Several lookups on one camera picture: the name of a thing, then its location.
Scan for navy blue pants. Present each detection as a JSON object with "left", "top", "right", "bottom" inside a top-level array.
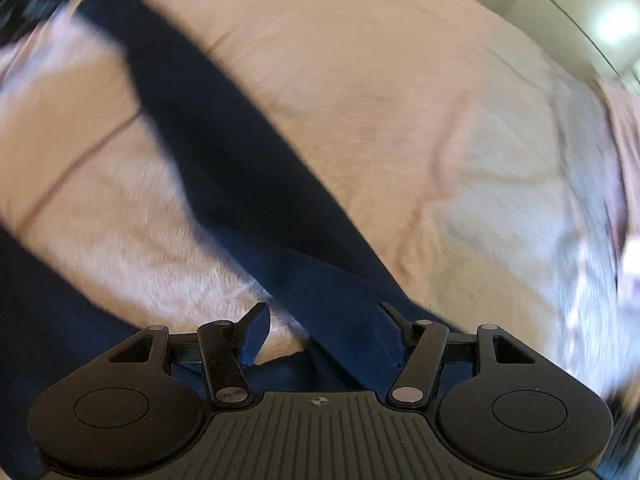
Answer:
[{"left": 0, "top": 0, "right": 473, "bottom": 480}]

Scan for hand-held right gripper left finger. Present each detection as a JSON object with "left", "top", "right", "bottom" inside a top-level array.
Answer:
[{"left": 107, "top": 302, "right": 272, "bottom": 407}]

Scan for pink fleece blanket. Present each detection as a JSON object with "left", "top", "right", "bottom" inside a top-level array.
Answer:
[{"left": 0, "top": 0, "right": 640, "bottom": 411}]

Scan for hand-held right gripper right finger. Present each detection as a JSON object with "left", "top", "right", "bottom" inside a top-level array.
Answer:
[{"left": 380, "top": 302, "right": 540, "bottom": 406}]

